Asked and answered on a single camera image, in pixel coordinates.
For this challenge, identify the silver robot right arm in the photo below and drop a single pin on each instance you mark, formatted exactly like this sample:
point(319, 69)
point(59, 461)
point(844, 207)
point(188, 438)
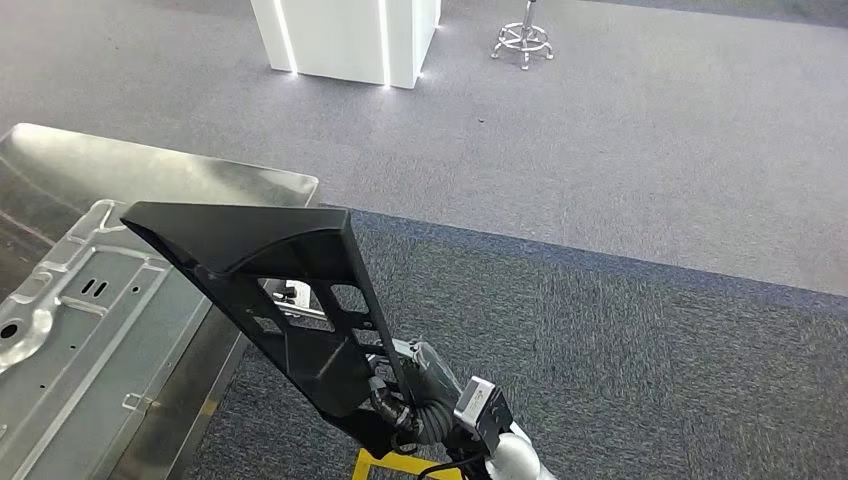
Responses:
point(523, 464)

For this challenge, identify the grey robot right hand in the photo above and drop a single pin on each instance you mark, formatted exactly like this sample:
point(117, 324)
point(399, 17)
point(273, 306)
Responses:
point(430, 371)

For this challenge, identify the black plastic plate frame part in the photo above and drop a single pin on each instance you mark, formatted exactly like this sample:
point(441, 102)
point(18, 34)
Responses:
point(232, 232)

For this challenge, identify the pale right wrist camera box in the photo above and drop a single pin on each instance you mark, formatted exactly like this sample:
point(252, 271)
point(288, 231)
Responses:
point(484, 411)

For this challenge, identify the white pedestal with light strips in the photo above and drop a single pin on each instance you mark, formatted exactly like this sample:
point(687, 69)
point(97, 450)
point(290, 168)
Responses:
point(331, 40)

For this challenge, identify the chrome stool base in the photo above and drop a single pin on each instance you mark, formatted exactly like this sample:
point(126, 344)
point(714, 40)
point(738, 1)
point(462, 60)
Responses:
point(523, 40)

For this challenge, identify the stamped sheet metal panel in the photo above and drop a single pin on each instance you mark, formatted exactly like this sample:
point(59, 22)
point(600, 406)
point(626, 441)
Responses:
point(99, 331)

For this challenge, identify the stainless steel workbench table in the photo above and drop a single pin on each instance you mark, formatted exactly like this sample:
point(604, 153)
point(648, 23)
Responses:
point(199, 179)

